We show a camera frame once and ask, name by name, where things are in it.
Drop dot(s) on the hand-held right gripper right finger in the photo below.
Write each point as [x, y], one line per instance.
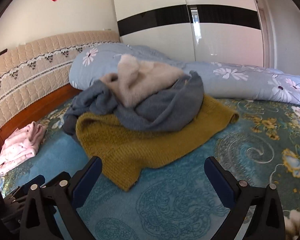
[218, 181]

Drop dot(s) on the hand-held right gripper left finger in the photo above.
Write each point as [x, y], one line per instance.
[86, 181]

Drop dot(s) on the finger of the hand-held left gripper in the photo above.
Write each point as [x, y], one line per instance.
[37, 180]

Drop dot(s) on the beige fuzzy patterned sweater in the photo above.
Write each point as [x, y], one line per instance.
[140, 80]

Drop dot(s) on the pink folded garment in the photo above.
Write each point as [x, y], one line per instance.
[17, 150]

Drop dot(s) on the mustard knit sweater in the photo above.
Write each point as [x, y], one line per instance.
[130, 150]

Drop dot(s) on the wooden headboard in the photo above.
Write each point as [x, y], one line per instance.
[35, 110]

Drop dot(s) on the grey sweater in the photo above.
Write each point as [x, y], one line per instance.
[160, 110]

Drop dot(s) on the blue floral duvet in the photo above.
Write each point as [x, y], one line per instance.
[240, 85]

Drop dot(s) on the beige quilted headboard cover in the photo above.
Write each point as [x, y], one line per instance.
[27, 80]

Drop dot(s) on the white wardrobe with black band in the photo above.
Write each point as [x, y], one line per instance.
[227, 37]

